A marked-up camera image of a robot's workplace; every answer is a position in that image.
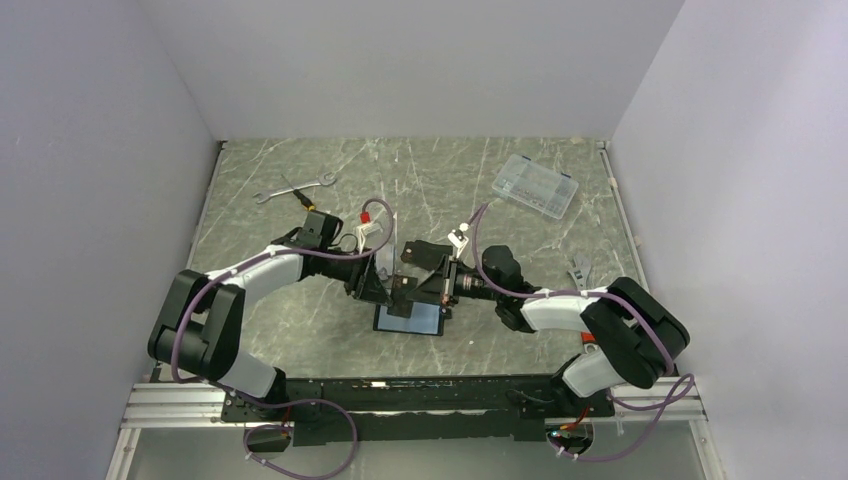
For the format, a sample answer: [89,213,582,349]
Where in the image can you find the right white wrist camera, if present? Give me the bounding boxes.
[447,222,470,260]

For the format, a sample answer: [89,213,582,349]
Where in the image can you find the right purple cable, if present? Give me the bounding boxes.
[467,201,695,464]

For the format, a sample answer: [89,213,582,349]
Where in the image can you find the black yellow screwdriver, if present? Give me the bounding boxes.
[281,175,320,211]

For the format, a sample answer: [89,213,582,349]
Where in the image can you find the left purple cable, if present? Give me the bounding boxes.
[170,198,397,480]

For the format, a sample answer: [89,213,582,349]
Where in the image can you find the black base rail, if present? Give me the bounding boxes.
[221,374,615,446]

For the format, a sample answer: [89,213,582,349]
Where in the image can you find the black leather card holder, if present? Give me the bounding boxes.
[372,298,448,336]

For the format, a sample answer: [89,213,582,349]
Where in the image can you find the aluminium frame rail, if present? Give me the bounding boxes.
[121,383,226,429]

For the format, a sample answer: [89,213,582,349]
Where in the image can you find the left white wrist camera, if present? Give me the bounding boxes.
[354,211,383,253]

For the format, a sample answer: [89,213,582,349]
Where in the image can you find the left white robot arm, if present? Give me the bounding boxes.
[147,210,391,420]

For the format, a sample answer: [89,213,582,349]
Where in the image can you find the clear plastic organizer box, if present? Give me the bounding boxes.
[492,154,579,220]

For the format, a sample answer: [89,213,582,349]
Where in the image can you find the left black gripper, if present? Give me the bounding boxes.
[320,246,392,307]

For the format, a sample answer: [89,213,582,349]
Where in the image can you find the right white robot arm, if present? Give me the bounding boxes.
[406,245,691,415]

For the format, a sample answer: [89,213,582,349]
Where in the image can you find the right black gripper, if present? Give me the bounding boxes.
[406,255,503,308]

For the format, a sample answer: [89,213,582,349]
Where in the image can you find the purple cable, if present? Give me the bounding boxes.
[467,201,695,464]
[170,198,397,480]

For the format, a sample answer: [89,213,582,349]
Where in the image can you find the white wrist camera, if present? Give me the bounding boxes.
[354,211,383,253]
[447,222,470,260]

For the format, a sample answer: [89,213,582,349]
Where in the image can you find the silver open-end wrench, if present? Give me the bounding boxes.
[253,172,338,204]

